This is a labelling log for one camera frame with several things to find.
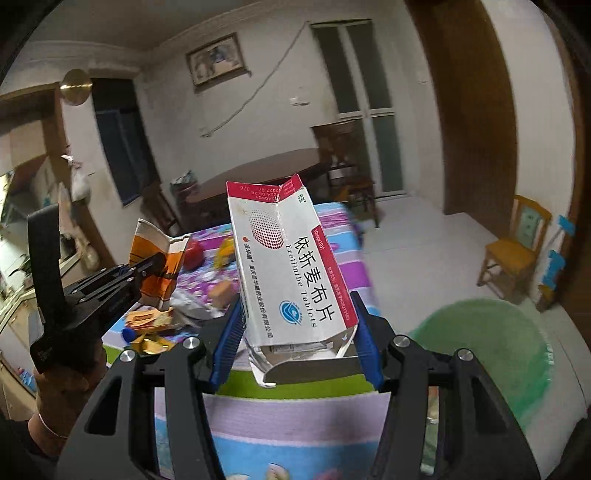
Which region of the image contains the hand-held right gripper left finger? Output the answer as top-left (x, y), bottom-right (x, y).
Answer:
top-left (55, 295), bottom-right (247, 480)

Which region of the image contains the crumpled grey wrapper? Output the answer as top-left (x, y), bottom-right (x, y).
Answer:
top-left (173, 288), bottom-right (232, 324)

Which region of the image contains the framed wall picture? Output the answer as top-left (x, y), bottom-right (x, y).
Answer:
top-left (185, 32), bottom-right (244, 88)

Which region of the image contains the dark window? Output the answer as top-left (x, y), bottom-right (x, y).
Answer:
top-left (92, 78), bottom-right (160, 208)

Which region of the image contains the orange snack wrapper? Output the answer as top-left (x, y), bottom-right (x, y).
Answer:
top-left (124, 308), bottom-right (178, 330)

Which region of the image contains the white and red medicine box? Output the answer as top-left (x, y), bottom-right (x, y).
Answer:
top-left (226, 174), bottom-right (360, 388)

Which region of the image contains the yellow plastic packet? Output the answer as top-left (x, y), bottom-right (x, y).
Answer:
top-left (212, 237), bottom-right (236, 268)

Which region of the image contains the dark wooden chair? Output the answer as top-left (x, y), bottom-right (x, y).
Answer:
top-left (141, 180), bottom-right (183, 236)
top-left (310, 120), bottom-right (380, 228)

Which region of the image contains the plain brown wooden door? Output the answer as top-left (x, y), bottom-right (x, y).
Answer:
top-left (406, 0), bottom-right (515, 217)

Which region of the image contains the frosted glass double door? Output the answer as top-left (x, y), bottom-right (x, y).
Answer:
top-left (310, 19), bottom-right (406, 198)

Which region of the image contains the thin bracelet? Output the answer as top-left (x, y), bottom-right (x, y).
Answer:
top-left (37, 413), bottom-right (69, 439)

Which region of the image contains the round gold wall clock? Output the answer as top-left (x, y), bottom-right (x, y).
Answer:
top-left (61, 69), bottom-right (93, 106)

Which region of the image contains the orange white box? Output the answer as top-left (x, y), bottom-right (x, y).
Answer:
top-left (127, 218), bottom-right (192, 311)

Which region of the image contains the white wall cable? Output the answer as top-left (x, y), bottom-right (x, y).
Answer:
top-left (201, 21), bottom-right (310, 138)

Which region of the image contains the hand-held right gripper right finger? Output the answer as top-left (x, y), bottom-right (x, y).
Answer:
top-left (350, 291), bottom-right (542, 480)

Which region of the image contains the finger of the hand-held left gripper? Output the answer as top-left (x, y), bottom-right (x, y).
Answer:
top-left (73, 277), bottom-right (141, 325)
top-left (68, 252), bottom-right (168, 297)

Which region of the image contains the small light wooden chair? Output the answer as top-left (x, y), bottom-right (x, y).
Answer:
top-left (478, 194), bottom-right (552, 301)

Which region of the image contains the brown block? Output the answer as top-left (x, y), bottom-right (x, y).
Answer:
top-left (208, 281), bottom-right (234, 308)

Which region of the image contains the blue tape patch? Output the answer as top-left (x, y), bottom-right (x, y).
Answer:
top-left (547, 249), bottom-right (566, 287)

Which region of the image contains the person's left forearm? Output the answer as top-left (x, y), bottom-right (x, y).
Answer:
top-left (0, 411), bottom-right (70, 480)

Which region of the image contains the dark round wooden table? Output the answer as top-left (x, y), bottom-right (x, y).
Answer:
top-left (185, 148), bottom-right (333, 222)

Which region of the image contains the white plastic bag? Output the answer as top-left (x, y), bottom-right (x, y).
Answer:
top-left (69, 166), bottom-right (93, 201)

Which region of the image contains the gold foil wrapper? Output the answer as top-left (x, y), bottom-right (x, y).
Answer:
top-left (130, 333), bottom-right (174, 356)

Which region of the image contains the floral striped tablecloth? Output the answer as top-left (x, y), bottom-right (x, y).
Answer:
top-left (102, 200), bottom-right (439, 480)

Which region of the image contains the person's left hand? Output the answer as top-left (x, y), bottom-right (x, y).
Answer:
top-left (35, 343), bottom-right (110, 435)

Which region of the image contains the round bin with green liner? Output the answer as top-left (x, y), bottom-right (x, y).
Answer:
top-left (409, 298), bottom-right (555, 432)

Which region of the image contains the wooden cabinet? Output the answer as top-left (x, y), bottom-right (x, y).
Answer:
top-left (0, 85), bottom-right (98, 407)

